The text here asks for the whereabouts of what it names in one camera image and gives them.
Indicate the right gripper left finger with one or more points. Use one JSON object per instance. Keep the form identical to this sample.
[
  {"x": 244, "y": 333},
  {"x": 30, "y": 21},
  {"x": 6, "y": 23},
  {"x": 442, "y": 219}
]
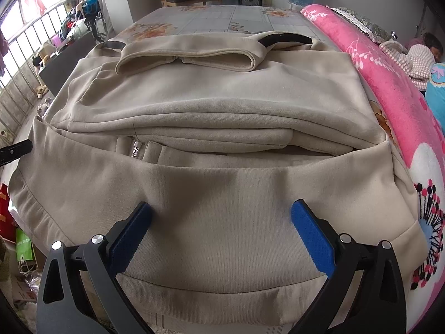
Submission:
[{"x": 79, "y": 291}]

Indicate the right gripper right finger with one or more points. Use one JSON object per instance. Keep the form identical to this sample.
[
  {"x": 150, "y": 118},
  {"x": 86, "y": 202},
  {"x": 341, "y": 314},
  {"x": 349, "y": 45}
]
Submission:
[{"x": 363, "y": 291}]

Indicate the beige jacket with black stripes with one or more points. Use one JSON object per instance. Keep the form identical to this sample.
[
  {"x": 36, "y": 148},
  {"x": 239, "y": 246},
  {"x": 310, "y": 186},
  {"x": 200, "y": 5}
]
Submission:
[{"x": 215, "y": 153}]

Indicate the child in purple clothes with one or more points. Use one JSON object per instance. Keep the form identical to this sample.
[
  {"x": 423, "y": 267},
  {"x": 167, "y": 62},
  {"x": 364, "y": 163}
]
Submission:
[{"x": 431, "y": 42}]

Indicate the metal window railing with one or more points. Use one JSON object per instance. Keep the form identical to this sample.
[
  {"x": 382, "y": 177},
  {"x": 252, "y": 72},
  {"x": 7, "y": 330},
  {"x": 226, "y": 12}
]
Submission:
[{"x": 20, "y": 80}]

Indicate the green paper bag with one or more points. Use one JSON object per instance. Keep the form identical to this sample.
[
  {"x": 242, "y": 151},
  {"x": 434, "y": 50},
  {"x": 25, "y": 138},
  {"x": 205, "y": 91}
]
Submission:
[{"x": 24, "y": 247}]

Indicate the red paper bag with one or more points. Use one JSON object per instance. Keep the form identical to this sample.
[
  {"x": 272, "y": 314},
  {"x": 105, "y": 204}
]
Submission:
[{"x": 8, "y": 225}]

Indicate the pink floral blanket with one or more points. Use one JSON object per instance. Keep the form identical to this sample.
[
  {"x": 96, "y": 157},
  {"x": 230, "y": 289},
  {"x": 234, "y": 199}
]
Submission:
[{"x": 419, "y": 137}]

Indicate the blue cartoon blanket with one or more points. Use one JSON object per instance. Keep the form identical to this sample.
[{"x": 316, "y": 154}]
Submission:
[{"x": 435, "y": 93}]

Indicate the checkered pink white garment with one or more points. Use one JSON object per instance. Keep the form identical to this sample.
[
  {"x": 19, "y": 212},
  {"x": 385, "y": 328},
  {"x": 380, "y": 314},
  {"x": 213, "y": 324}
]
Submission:
[{"x": 416, "y": 62}]

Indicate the floral grey bed sheet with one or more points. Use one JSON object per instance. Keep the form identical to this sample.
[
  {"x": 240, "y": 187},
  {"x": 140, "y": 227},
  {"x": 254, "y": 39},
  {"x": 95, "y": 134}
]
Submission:
[{"x": 222, "y": 19}]

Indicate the lace trimmed grey pillow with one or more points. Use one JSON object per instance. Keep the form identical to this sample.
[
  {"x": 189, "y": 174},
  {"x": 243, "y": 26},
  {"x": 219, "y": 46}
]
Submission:
[{"x": 374, "y": 32}]

